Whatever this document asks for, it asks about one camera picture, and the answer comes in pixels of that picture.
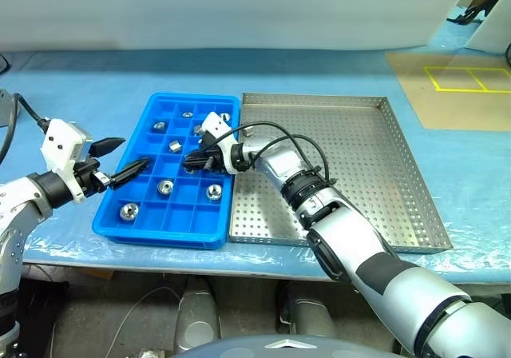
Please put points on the perforated steel tray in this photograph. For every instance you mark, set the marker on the perforated steel tray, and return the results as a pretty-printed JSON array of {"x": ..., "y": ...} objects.
[{"x": 359, "y": 154}]

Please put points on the white foam backdrop board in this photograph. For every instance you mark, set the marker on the white foam backdrop board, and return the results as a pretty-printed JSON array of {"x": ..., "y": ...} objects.
[{"x": 199, "y": 10}]

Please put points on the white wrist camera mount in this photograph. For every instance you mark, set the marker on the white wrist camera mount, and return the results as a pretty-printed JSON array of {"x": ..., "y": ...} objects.
[
  {"x": 60, "y": 142},
  {"x": 215, "y": 122}
]

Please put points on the black stand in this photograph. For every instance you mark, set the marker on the black stand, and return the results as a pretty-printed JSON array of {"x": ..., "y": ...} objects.
[{"x": 465, "y": 17}]

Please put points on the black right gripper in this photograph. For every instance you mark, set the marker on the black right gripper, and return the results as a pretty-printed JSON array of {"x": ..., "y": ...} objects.
[{"x": 213, "y": 154}]

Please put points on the grey device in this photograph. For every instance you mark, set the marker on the grey device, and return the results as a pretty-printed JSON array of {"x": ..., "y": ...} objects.
[{"x": 6, "y": 108}]

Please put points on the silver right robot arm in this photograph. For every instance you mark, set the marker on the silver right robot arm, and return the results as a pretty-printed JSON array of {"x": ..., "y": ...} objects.
[{"x": 351, "y": 230}]

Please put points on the brown cardboard sheet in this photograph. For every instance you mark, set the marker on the brown cardboard sheet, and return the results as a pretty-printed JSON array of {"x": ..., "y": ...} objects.
[{"x": 459, "y": 110}]

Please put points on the dark grey rounded cover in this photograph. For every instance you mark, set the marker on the dark grey rounded cover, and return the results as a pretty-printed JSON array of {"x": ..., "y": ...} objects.
[{"x": 239, "y": 348}]

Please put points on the grey rounded shape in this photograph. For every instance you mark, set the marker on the grey rounded shape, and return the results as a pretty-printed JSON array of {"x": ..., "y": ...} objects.
[
  {"x": 307, "y": 310},
  {"x": 197, "y": 314}
]

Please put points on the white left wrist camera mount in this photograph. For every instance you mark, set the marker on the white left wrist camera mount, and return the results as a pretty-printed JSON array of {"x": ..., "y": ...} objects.
[{"x": 60, "y": 142}]

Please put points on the white panel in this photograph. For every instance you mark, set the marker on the white panel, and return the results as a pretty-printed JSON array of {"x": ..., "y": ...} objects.
[{"x": 495, "y": 34}]

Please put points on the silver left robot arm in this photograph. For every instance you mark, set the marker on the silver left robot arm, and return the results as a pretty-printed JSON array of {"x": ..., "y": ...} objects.
[{"x": 16, "y": 198}]

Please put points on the metal roller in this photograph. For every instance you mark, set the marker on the metal roller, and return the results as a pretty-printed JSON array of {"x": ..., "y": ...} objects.
[
  {"x": 174, "y": 146},
  {"x": 225, "y": 116},
  {"x": 159, "y": 126},
  {"x": 214, "y": 192},
  {"x": 247, "y": 131},
  {"x": 165, "y": 186},
  {"x": 197, "y": 129},
  {"x": 129, "y": 211},
  {"x": 186, "y": 114}
]

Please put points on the blue plastic compartment tray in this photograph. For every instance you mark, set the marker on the blue plastic compartment tray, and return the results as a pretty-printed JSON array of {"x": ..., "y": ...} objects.
[{"x": 179, "y": 218}]

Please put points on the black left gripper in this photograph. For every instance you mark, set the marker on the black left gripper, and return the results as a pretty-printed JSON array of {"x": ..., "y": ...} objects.
[{"x": 89, "y": 176}]

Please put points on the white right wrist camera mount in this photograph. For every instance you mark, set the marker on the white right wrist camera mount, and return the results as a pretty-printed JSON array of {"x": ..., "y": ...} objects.
[{"x": 215, "y": 122}]

